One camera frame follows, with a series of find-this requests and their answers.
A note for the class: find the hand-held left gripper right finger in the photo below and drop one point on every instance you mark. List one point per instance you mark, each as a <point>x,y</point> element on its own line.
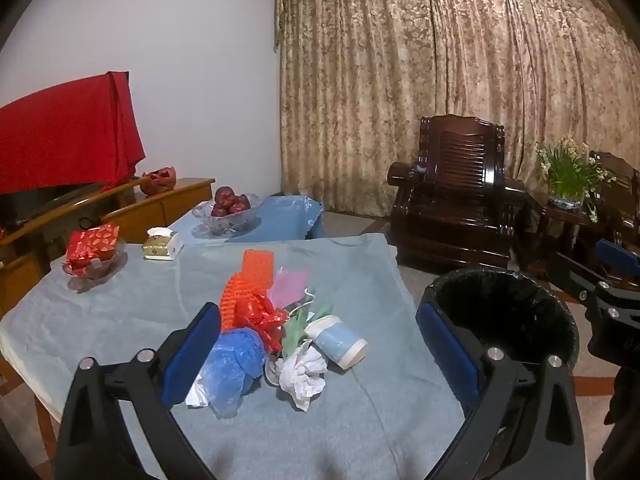
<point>447,355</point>

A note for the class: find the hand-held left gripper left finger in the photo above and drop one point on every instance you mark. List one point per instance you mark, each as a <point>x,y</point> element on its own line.
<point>192,355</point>

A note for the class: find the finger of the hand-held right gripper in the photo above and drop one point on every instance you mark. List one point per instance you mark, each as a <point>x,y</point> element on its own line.
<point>617,259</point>

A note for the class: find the white plastic scrap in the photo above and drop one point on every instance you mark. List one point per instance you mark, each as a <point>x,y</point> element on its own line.
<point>197,395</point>

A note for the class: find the blue plastic bag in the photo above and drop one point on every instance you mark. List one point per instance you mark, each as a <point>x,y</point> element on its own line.
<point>235,365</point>

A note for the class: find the black bin with bag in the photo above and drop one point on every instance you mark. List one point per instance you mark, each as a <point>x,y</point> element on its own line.
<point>505,305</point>

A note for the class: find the red foil ribbon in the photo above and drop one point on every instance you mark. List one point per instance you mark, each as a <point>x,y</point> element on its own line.
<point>262,317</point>

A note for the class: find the orange foam net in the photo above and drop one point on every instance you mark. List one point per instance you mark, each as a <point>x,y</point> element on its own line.
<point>250,280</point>

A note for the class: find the green plastic wrapper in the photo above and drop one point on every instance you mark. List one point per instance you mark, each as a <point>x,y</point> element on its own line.
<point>295,330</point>

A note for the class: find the blue white paper cup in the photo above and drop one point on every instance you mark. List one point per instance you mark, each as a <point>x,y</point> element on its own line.
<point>337,342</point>

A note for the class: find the white tissue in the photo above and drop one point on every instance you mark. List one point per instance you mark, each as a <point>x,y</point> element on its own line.
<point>302,377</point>

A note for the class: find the pink foam net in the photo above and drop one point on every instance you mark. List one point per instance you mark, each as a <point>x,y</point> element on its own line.
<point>292,285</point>

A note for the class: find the dark wooden side table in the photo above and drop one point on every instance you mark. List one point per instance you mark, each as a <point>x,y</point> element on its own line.
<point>565,235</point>

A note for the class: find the dark wooden armchair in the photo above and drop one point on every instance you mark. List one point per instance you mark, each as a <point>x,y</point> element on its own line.
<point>450,195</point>
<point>620,195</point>

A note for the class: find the grey tablecloth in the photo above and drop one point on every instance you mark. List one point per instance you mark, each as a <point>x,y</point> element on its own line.
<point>150,300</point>

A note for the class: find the potted white flower plant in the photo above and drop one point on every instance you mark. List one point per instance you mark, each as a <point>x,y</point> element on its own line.
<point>567,170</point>

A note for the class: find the gold tissue box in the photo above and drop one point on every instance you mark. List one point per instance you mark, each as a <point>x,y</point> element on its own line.
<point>160,247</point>

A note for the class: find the small glass dish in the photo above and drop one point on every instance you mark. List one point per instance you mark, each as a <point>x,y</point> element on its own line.
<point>95,270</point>

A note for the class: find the glass fruit bowl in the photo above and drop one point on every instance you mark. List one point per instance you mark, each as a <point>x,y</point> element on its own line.
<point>225,222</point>

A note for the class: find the red apple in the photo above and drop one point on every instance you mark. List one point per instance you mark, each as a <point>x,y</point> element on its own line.
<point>242,201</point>
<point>225,194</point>
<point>219,210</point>

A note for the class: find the red patterned packet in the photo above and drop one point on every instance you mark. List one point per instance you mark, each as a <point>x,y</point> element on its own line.
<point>92,245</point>

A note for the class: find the light wooden cabinet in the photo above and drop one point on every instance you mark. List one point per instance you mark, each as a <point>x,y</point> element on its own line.
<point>165,202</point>

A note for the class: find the blue tablecloth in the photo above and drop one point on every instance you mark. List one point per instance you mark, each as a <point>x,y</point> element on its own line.
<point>285,217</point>

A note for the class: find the black television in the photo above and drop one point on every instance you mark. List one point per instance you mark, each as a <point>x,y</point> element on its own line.
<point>45,205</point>

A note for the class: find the red cloth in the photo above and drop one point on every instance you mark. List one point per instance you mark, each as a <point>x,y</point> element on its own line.
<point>65,130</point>

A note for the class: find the beige patterned curtain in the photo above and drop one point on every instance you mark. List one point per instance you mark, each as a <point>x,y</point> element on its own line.
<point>450,60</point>

